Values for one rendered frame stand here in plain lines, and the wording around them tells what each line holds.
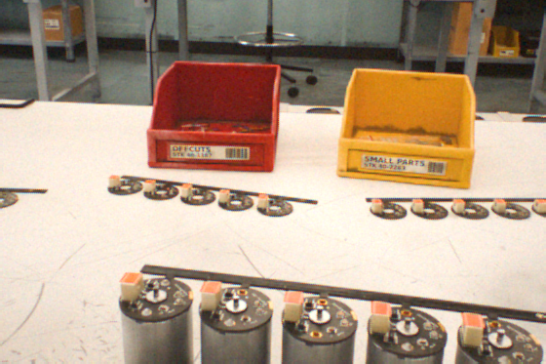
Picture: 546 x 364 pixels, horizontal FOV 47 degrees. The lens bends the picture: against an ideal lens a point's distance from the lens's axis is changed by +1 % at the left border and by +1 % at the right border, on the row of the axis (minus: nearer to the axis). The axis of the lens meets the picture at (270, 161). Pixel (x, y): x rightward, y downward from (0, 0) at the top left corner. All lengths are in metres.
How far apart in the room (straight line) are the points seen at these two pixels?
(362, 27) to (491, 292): 4.30
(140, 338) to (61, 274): 0.15
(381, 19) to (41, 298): 4.35
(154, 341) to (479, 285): 0.20
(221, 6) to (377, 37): 1.14
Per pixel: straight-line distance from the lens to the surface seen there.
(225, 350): 0.21
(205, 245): 0.38
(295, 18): 4.61
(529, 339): 0.22
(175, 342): 0.22
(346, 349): 0.21
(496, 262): 0.39
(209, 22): 4.68
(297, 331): 0.21
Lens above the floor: 0.93
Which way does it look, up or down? 21 degrees down
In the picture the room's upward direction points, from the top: 1 degrees clockwise
